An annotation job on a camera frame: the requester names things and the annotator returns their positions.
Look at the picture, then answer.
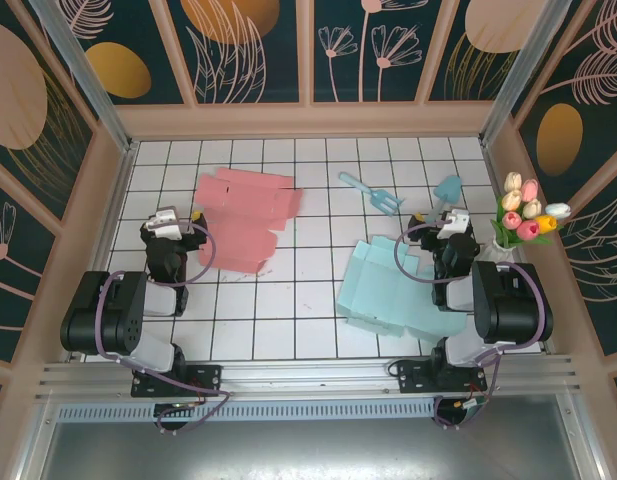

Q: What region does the aluminium corner post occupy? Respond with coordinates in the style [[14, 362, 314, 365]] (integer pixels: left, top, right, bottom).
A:
[[479, 0, 574, 147], [27, 0, 140, 154]]

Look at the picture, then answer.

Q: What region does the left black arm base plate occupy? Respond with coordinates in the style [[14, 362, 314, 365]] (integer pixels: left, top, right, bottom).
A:
[[130, 363, 224, 399]]

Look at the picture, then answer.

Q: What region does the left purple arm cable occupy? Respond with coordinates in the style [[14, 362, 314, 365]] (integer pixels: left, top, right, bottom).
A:
[[95, 222, 233, 435]]

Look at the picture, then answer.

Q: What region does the pink cloth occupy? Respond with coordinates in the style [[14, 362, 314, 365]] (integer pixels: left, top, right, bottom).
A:
[[192, 167, 305, 275]]

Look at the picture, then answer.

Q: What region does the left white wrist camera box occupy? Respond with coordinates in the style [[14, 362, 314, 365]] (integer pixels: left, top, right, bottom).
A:
[[145, 207, 183, 240]]

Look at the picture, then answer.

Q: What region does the small circuit board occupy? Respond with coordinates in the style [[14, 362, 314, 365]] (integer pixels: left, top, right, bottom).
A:
[[457, 394, 490, 419], [154, 401, 199, 419]]

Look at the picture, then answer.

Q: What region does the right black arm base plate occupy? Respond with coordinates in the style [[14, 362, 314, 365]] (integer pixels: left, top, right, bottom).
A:
[[396, 358, 489, 396]]

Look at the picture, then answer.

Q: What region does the light blue toy garden fork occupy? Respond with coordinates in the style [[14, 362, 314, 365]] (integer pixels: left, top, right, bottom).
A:
[[337, 171, 406, 218]]

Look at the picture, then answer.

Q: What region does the white ribbed vase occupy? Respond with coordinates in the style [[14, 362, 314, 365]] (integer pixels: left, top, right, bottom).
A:
[[480, 238, 515, 264]]

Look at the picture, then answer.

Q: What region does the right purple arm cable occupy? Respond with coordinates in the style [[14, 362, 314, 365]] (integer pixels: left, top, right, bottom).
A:
[[394, 218, 548, 430]]

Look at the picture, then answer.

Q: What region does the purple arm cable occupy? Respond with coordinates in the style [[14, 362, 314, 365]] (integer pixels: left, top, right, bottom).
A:
[[394, 218, 548, 430], [95, 222, 233, 435]]

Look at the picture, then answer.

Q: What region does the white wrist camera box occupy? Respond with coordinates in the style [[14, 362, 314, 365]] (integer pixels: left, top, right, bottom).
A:
[[435, 209, 472, 242], [145, 207, 183, 240]]

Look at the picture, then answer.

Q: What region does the aluminium mounting rail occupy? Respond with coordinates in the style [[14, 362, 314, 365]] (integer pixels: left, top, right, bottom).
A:
[[34, 353, 583, 404]]

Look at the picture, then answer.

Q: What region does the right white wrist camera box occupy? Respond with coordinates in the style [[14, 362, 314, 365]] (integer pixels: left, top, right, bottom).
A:
[[435, 209, 472, 242]]

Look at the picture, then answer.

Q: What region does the light blue toy shovel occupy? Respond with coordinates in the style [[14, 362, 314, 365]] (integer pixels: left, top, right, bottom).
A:
[[425, 174, 463, 224]]

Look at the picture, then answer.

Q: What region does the grey slotted cable duct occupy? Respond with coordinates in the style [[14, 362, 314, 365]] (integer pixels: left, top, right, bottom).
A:
[[54, 402, 439, 422]]

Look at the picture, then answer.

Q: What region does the artificial tulip bouquet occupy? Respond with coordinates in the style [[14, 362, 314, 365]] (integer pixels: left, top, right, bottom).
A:
[[490, 171, 573, 250]]

